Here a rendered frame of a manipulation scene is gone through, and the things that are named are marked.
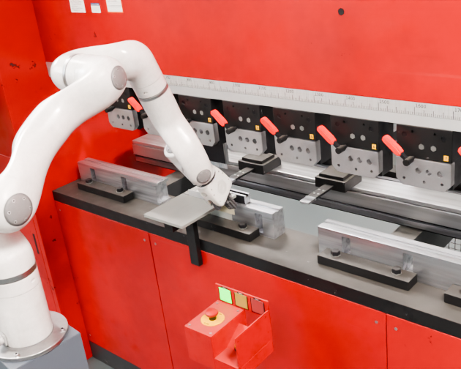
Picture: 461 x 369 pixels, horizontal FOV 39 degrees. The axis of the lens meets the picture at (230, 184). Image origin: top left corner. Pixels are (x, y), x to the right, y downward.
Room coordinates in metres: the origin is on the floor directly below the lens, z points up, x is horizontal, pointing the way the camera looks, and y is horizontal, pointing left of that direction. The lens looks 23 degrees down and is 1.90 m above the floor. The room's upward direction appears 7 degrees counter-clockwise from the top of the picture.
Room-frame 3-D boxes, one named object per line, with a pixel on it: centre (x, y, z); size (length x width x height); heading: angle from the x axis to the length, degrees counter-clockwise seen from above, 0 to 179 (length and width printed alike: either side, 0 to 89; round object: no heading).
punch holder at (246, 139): (1.96, -0.09, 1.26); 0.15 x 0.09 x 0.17; 46
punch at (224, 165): (2.08, 0.04, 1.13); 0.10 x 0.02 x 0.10; 46
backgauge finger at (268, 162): (2.21, -0.07, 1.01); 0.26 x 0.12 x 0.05; 136
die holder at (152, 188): (2.46, 0.44, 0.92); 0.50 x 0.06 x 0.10; 46
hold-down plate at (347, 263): (1.62, -0.36, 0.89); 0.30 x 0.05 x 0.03; 46
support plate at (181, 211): (1.97, 0.14, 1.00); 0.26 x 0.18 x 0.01; 136
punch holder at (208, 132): (2.10, 0.06, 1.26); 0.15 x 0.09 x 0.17; 46
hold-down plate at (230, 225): (2.01, 0.05, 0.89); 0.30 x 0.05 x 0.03; 46
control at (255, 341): (1.60, 0.06, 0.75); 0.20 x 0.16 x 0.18; 48
